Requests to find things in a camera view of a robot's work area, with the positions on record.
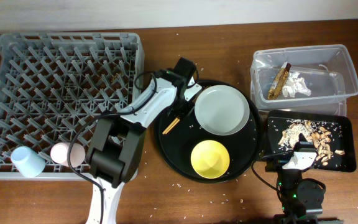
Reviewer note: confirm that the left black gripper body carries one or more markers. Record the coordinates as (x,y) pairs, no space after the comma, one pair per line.
(183,106)

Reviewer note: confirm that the yellow bowl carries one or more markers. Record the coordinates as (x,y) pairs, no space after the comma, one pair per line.
(210,159)

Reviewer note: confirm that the grey dishwasher rack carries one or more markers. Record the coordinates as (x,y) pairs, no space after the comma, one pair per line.
(53,84)

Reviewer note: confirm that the white plate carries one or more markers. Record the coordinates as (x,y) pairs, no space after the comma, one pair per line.
(222,110)

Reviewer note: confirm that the pink paper cup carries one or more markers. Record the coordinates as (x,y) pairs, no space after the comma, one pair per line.
(59,154)

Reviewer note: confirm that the black rectangular tray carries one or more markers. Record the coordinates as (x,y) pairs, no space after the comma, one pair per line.
(276,123)

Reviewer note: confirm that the blue cup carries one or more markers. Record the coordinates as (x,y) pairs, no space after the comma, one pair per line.
(27,161)

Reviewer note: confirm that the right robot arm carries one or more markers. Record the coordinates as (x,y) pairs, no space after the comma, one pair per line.
(301,198)

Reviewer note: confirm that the crumpled white tissue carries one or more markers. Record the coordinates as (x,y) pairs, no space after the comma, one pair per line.
(294,85)

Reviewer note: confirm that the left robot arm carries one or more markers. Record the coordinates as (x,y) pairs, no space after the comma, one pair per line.
(116,146)

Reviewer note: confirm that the wooden chopstick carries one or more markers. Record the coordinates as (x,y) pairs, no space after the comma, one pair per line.
(171,126)

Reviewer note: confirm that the brown snack wrapper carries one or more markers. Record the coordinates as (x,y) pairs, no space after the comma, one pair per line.
(279,81)

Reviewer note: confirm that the food scraps pile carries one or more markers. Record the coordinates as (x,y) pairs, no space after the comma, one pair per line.
(323,135)

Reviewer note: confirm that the round black tray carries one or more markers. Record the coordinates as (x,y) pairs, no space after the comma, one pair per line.
(177,145)

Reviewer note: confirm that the clear plastic bin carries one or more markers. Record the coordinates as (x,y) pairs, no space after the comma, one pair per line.
(327,72)

